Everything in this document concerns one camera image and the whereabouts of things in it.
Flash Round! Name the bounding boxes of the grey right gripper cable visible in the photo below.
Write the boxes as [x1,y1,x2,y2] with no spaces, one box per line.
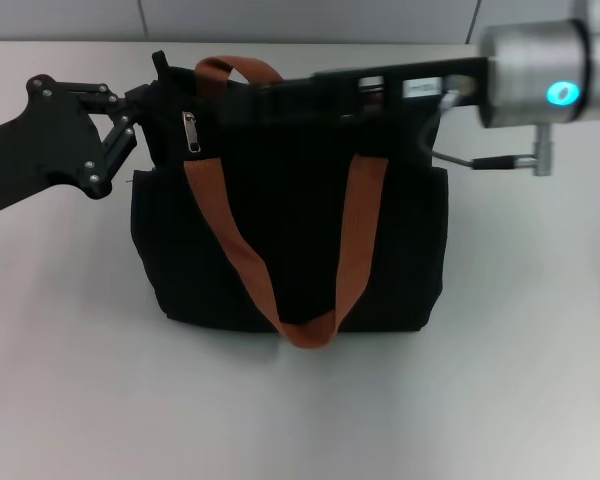
[418,87,557,178]

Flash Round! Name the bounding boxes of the silver metal zipper pull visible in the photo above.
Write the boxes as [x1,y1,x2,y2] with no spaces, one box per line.
[180,110,204,156]

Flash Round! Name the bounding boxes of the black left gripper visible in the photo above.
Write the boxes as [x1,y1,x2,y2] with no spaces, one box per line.
[0,73,156,222]

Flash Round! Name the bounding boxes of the black canvas bag orange handles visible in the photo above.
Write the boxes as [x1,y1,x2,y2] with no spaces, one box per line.
[124,49,451,350]

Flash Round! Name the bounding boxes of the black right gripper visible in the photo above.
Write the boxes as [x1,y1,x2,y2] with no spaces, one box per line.
[219,56,492,124]

